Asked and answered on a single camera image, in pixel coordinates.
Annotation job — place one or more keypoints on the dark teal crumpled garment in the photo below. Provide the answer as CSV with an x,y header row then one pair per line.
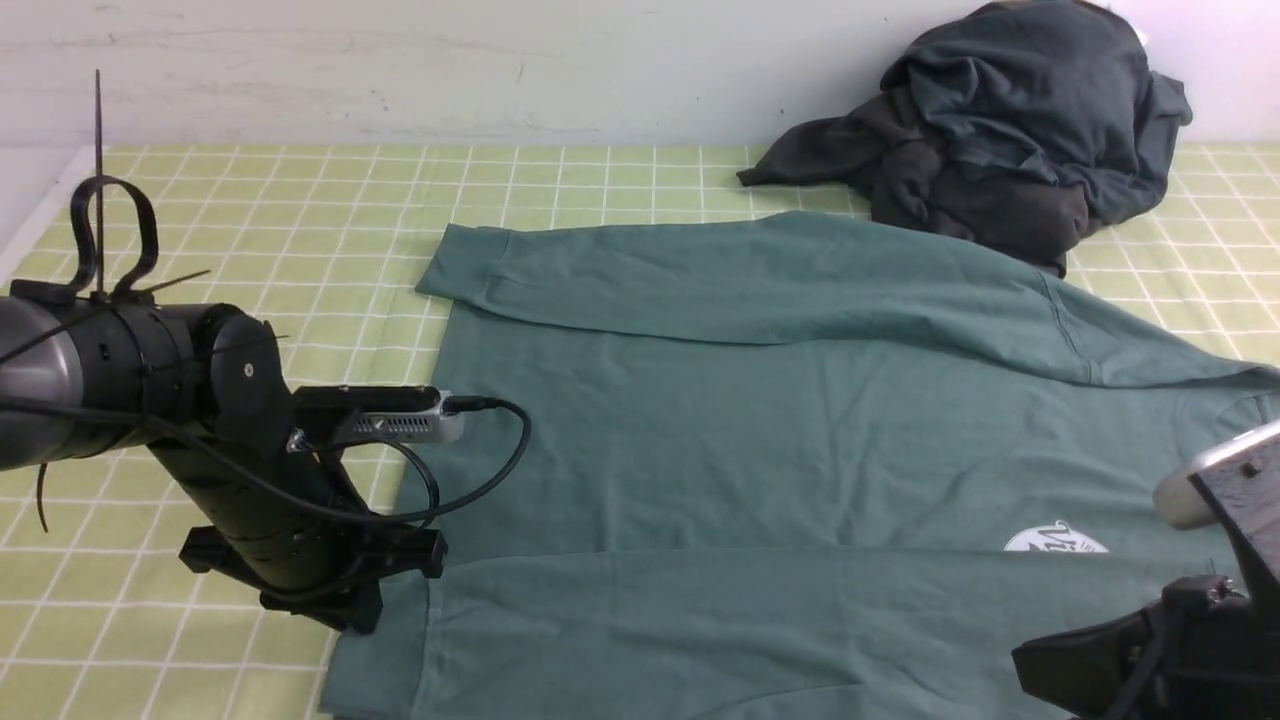
x,y
1060,92

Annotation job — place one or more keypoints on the dark grey crumpled garment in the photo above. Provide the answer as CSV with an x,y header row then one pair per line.
x,y
885,153

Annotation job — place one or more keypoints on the green checkered tablecloth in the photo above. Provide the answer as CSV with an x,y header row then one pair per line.
x,y
100,618

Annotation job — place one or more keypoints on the black gripper body screen-right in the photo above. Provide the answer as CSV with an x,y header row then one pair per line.
x,y
1203,651

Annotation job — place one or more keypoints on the silver wrist camera screen-left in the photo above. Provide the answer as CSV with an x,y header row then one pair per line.
x,y
350,415

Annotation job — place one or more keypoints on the green long-sleeve top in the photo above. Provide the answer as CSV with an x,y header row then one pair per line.
x,y
805,467

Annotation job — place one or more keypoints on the black gripper body screen-left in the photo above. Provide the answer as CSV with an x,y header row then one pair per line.
x,y
323,569

